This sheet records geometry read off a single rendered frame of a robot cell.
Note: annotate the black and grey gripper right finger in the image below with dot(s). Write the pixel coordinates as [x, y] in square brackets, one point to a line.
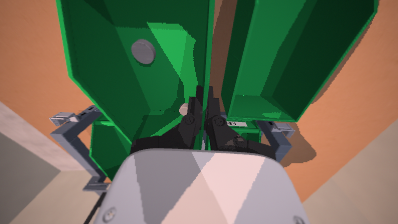
[224, 138]

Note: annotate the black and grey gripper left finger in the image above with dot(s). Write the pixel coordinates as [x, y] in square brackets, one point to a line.
[180, 136]

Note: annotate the black tool case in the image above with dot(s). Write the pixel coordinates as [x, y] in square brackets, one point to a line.
[90, 219]

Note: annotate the green bin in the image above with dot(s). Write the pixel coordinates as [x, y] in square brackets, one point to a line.
[108, 147]
[140, 100]
[248, 129]
[282, 52]

